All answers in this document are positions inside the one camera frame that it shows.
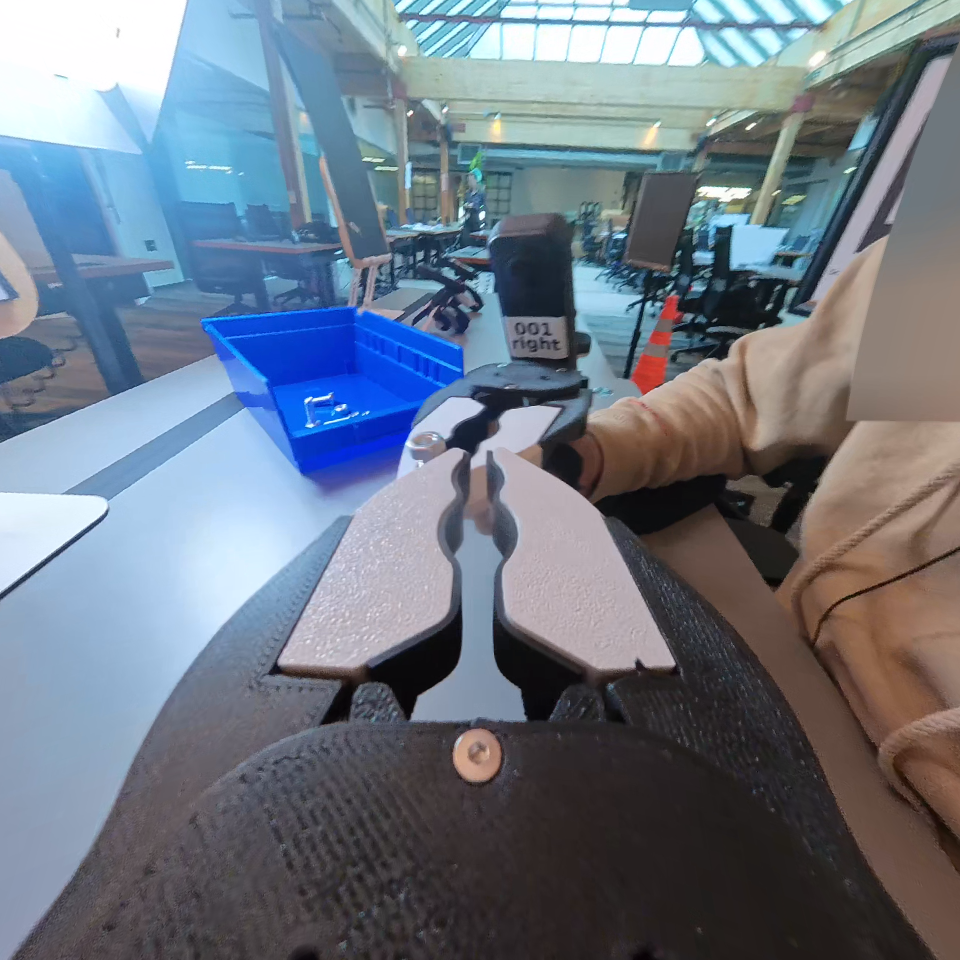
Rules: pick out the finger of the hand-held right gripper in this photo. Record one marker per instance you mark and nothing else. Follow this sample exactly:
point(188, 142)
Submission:
point(525, 432)
point(458, 422)

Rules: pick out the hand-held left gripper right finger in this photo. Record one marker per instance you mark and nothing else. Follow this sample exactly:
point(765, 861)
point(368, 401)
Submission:
point(585, 585)

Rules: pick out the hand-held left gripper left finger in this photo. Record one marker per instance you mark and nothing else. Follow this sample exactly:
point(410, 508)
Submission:
point(372, 585)

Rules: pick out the steel hex nut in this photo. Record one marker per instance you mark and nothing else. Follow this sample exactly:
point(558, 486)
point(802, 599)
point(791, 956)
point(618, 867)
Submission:
point(428, 444)

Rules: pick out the thin steel screw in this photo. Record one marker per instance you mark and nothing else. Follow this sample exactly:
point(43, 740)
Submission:
point(348, 410)

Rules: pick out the blue plastic bin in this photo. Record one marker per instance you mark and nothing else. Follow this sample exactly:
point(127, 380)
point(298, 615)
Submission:
point(255, 353)

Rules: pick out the person's right forearm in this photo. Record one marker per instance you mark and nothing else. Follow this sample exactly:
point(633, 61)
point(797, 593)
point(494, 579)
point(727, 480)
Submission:
point(705, 420)

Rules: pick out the person's right hand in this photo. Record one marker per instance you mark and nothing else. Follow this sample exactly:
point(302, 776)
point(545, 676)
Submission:
point(528, 452)

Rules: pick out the black panel on tripod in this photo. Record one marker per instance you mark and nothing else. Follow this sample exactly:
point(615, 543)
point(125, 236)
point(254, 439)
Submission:
point(660, 218)

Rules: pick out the orange traffic cone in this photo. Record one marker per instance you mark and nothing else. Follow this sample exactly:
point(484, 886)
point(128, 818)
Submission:
point(656, 353)

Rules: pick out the black office chair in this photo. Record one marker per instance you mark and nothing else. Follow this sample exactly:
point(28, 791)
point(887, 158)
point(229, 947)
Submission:
point(773, 525)

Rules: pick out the wooden poster stand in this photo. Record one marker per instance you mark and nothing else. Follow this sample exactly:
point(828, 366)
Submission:
point(338, 165)

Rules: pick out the person's torso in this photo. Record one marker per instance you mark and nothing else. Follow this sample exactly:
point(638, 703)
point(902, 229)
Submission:
point(900, 630)

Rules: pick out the white document stand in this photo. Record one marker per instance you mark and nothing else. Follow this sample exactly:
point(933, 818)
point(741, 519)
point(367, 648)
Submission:
point(45, 533)

